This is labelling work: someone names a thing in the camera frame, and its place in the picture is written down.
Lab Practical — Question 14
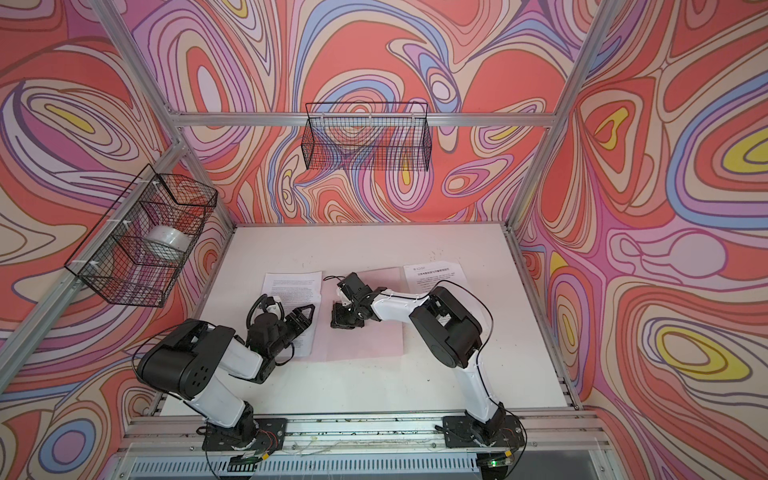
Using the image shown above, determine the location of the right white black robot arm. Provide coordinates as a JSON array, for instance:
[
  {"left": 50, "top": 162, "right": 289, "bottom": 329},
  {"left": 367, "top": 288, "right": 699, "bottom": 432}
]
[{"left": 331, "top": 275, "right": 506, "bottom": 446}]

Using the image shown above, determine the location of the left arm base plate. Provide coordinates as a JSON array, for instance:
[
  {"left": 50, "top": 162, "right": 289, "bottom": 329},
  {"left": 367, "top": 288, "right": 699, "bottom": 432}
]
[{"left": 196, "top": 417, "right": 288, "bottom": 452}]

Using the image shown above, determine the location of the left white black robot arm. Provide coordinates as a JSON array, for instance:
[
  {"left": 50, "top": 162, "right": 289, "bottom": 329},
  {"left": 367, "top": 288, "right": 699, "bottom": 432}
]
[{"left": 136, "top": 294, "right": 315, "bottom": 451}]

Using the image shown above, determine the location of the printed paper sheet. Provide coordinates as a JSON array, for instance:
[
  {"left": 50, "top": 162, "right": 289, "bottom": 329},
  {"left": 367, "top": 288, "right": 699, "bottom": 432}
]
[
  {"left": 403, "top": 260, "right": 469, "bottom": 293},
  {"left": 262, "top": 272, "right": 322, "bottom": 359}
]

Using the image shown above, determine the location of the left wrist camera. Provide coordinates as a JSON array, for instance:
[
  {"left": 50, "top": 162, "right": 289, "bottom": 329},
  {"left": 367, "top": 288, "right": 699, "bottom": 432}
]
[{"left": 261, "top": 295, "right": 284, "bottom": 315}]

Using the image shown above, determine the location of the black wire basket back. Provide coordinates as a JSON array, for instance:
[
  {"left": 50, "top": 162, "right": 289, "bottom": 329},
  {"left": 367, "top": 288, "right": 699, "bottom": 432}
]
[{"left": 301, "top": 100, "right": 432, "bottom": 172}]

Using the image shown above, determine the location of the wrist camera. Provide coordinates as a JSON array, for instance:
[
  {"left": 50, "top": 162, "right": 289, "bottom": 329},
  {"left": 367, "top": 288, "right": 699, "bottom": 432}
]
[
  {"left": 261, "top": 295, "right": 284, "bottom": 315},
  {"left": 337, "top": 272, "right": 373, "bottom": 303}
]

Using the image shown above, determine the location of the printed paper sheet top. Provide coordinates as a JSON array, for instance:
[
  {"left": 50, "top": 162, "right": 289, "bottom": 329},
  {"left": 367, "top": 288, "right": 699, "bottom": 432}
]
[{"left": 262, "top": 272, "right": 322, "bottom": 359}]

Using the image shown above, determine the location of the white tape roll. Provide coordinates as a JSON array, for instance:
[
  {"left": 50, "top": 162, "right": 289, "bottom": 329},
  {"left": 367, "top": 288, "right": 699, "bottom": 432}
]
[{"left": 144, "top": 225, "right": 191, "bottom": 262}]

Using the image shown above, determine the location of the pink folder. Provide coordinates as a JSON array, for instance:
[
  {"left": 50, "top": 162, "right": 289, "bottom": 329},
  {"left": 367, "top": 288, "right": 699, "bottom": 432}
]
[{"left": 278, "top": 273, "right": 404, "bottom": 362}]

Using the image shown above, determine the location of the printed paper sheet bottom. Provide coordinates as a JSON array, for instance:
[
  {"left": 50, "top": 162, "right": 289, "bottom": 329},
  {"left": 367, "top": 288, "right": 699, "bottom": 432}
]
[{"left": 403, "top": 260, "right": 469, "bottom": 293}]

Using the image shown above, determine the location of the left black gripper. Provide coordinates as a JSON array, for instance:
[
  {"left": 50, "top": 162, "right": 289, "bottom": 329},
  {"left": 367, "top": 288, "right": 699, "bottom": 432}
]
[{"left": 265, "top": 305, "right": 314, "bottom": 361}]

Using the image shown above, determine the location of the black wire basket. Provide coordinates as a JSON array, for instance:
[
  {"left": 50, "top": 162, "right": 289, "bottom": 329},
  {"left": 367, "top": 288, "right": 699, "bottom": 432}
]
[
  {"left": 64, "top": 165, "right": 218, "bottom": 308},
  {"left": 301, "top": 100, "right": 432, "bottom": 172}
]

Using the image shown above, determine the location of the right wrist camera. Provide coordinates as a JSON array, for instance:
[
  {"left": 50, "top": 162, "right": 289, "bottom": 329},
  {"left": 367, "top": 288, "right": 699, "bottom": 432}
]
[{"left": 337, "top": 272, "right": 373, "bottom": 303}]

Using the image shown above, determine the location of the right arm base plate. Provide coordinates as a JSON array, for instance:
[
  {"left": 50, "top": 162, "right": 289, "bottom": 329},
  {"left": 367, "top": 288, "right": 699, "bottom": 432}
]
[{"left": 434, "top": 415, "right": 526, "bottom": 451}]

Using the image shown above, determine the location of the aluminium mounting rail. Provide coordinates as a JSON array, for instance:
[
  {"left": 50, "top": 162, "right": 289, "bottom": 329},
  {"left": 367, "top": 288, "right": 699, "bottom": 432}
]
[{"left": 118, "top": 409, "right": 612, "bottom": 455}]

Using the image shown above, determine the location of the black wire basket left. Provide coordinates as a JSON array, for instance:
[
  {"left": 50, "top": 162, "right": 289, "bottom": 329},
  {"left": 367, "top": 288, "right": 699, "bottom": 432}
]
[{"left": 64, "top": 165, "right": 218, "bottom": 308}]

